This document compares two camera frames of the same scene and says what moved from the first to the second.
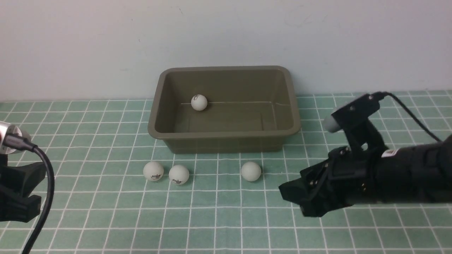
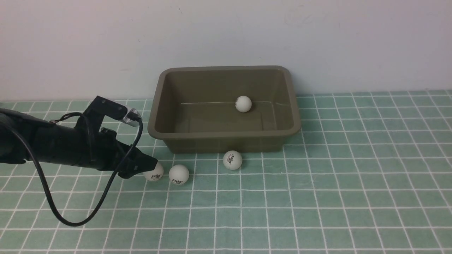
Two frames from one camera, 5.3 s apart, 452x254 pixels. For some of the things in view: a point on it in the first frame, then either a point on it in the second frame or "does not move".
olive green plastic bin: (249, 109) does not move
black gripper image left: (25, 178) → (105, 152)
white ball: (251, 171) → (232, 160)
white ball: (153, 171) does not move
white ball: (199, 102) → (243, 103)
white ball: (179, 174) does not move
